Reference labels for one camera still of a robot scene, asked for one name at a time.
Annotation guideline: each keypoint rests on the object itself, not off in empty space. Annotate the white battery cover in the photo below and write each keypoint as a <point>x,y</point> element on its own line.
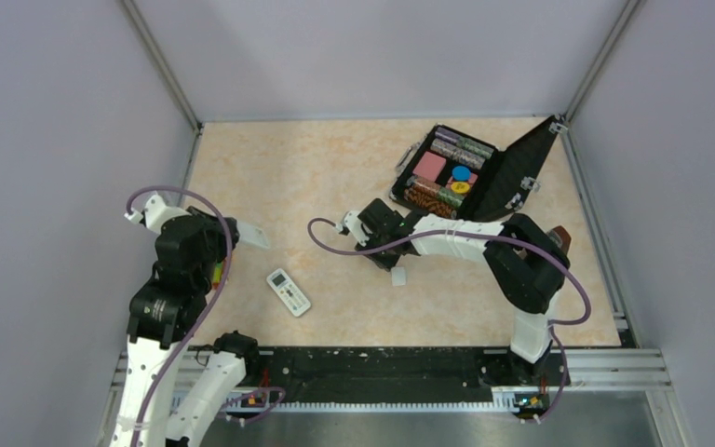
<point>398,276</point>

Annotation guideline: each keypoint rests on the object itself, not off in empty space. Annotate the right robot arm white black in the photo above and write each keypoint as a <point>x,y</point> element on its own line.
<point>527,262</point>

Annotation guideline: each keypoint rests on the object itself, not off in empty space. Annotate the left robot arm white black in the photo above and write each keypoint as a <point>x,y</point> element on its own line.
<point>162,314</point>

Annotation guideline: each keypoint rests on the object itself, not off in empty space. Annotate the white remote control with screen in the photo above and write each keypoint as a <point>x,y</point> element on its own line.
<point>288,292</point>

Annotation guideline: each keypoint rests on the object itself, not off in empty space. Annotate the orange black chip row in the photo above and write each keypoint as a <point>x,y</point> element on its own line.
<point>425,195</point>

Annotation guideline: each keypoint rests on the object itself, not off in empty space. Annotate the pink card deck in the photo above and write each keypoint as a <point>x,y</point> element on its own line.
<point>429,166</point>

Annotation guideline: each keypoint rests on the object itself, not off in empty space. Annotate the green chip stack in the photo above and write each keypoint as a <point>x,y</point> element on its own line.
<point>446,195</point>

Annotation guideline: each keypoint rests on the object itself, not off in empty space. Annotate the black poker chip case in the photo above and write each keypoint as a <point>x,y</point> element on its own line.
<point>502,179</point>

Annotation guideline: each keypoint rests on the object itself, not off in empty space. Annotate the yellow dealer chip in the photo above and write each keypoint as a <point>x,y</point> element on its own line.
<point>461,188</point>

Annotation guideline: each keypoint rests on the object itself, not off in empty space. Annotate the blue dealer chip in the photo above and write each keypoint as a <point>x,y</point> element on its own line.
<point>461,174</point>

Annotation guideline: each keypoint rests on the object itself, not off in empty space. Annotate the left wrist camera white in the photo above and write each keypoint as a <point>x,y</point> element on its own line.
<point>154,214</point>

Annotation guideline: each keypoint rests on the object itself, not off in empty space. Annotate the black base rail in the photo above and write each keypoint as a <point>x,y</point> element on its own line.
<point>401,374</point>

